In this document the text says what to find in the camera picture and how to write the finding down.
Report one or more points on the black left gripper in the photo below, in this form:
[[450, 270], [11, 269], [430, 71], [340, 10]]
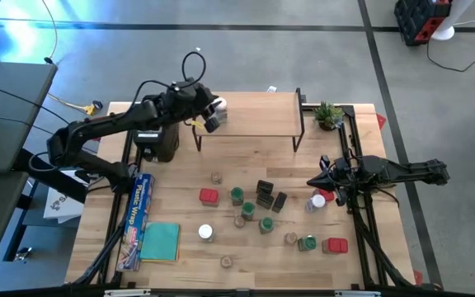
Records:
[[188, 101]]

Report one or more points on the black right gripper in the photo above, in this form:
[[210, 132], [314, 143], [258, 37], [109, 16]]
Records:
[[346, 175]]

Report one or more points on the white-lid bagel seasoning jar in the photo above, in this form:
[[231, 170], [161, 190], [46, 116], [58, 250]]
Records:
[[316, 202], [205, 232], [222, 105]]

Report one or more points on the green-lid oregano spice jar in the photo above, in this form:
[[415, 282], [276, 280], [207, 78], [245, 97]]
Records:
[[248, 209], [266, 224], [237, 194], [308, 243]]

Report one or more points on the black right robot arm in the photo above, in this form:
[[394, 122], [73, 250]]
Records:
[[406, 171]]

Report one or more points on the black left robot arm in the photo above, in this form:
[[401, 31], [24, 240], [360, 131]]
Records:
[[105, 123]]

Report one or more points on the black two-slot toaster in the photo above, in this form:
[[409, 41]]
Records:
[[163, 144]]

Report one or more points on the small white tag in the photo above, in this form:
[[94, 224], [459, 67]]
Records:
[[271, 88]]

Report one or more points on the succulent in black pot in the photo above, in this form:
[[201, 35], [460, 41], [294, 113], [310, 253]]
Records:
[[329, 116]]

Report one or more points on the red cube right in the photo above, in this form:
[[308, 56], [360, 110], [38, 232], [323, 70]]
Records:
[[336, 245]]

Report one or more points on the red table clamp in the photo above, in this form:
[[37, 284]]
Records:
[[417, 277], [381, 121]]

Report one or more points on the blue plastic wrap box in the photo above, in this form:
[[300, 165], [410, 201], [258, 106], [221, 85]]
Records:
[[136, 222]]

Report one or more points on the white paper with logo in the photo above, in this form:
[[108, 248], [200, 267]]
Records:
[[62, 206]]

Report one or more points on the red and black tool case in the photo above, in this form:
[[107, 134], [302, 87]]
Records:
[[419, 20]]

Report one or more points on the white stand base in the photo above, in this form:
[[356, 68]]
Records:
[[443, 33]]

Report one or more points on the small metal clip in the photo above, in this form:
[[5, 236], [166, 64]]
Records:
[[23, 253]]

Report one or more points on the wooden shelf black frame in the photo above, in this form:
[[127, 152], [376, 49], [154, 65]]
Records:
[[262, 115]]

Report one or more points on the black metal rig frame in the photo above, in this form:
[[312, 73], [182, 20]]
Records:
[[356, 136]]

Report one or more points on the silver metal bracket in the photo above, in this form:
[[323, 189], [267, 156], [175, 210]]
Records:
[[357, 293], [127, 293]]

